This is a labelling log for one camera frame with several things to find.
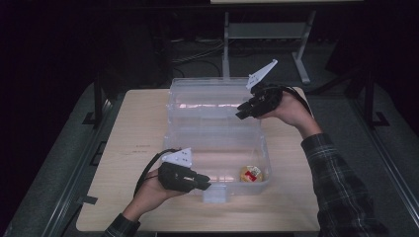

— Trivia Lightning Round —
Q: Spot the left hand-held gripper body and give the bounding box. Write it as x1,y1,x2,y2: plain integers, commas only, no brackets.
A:
157,147,200,194

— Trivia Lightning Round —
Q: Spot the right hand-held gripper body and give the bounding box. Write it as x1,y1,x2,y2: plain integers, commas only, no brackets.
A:
245,58,285,119

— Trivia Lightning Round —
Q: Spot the clear plastic storage box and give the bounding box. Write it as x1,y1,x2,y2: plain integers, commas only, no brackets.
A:
162,76,273,203

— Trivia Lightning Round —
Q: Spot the person's right hand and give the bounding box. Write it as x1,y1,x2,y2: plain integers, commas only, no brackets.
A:
259,89,323,139

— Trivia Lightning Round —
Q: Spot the person's left hand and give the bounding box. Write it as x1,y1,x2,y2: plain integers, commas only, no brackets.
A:
123,177,186,222

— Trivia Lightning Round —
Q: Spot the white metal stand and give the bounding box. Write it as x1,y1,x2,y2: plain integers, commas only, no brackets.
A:
209,0,364,86

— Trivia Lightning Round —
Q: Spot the grey tape strip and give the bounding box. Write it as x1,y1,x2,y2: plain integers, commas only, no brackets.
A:
78,195,99,205

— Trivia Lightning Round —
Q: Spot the left hand-held gripper black cable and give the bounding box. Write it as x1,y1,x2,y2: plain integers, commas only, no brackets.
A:
132,148,181,198

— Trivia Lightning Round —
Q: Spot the hand-held gripper black cable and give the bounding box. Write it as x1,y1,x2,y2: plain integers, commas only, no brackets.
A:
132,148,181,198
285,85,314,117

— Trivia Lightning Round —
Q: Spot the right hand-held gripper black cable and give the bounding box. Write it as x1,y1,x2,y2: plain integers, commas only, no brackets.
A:
285,85,314,117

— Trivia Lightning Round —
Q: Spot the black floor cable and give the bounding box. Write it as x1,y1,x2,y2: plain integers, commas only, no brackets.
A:
169,58,222,80

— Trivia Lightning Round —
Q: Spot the grey floor cable bundle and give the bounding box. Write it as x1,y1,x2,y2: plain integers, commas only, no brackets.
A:
169,38,229,65

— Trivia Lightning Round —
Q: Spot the black metal stand post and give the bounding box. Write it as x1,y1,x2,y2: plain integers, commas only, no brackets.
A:
363,64,391,129
81,69,105,128

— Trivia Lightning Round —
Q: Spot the aluminium frame rail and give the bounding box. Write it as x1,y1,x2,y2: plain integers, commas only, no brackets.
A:
351,98,419,220
41,98,115,237

